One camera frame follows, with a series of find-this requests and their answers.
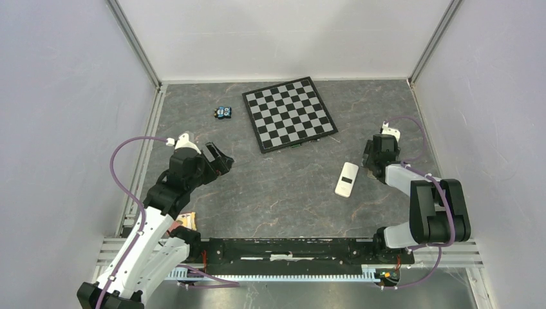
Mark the pink orange card box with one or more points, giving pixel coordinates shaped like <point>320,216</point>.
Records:
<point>187,220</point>

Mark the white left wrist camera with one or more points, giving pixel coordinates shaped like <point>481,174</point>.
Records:
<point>185,140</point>

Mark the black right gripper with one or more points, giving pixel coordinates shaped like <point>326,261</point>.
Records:
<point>367,156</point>

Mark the black white checkerboard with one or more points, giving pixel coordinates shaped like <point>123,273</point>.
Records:
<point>288,114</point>

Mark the white remote control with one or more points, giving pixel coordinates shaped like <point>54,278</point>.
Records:
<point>346,180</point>

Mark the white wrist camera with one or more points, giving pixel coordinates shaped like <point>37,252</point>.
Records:
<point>185,140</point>
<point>387,130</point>

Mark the white cable duct strip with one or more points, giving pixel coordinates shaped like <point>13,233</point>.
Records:
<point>366,275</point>

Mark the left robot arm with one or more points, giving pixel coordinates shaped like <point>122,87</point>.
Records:
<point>136,271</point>

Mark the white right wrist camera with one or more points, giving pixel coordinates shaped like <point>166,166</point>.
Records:
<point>387,130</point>

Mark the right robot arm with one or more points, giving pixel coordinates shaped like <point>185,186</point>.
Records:
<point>437,208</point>

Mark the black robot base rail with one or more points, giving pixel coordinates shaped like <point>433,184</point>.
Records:
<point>293,256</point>

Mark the beige remote control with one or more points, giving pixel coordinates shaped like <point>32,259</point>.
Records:
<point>373,172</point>

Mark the small blue owl toy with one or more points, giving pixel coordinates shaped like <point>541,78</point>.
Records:
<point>223,113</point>

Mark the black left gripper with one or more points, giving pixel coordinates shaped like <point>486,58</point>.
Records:
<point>221,164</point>

